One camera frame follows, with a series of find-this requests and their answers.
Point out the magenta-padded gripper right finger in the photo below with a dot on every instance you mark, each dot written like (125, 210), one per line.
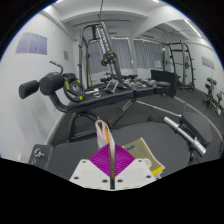
(125, 160)

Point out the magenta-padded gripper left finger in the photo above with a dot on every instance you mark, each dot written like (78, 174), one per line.
(100, 161)

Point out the black padded weight bench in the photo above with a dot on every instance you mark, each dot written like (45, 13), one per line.
(76, 151)

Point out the black roller-pad extension bench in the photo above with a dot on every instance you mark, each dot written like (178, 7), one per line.
(100, 98)

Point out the silver barbell sleeve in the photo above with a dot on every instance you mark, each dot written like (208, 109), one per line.
(183, 135)

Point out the black yellow weight plate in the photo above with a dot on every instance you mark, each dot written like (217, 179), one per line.
(109, 58)
(74, 88)

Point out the row of dumbbells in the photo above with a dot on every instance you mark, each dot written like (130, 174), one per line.
(133, 82)

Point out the black upright panel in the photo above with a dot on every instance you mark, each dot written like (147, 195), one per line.
(163, 83)

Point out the grey window curtain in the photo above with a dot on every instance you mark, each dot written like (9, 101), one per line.
(148, 53)
(121, 55)

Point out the black dumbbell stand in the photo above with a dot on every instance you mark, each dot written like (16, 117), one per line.
(212, 96)

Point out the black squat rack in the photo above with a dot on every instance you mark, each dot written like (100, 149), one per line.
(183, 63)

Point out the long ceiling light strip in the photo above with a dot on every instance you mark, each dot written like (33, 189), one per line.
(193, 28)
(155, 1)

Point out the small purple wall poster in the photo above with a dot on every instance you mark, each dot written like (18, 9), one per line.
(208, 62)

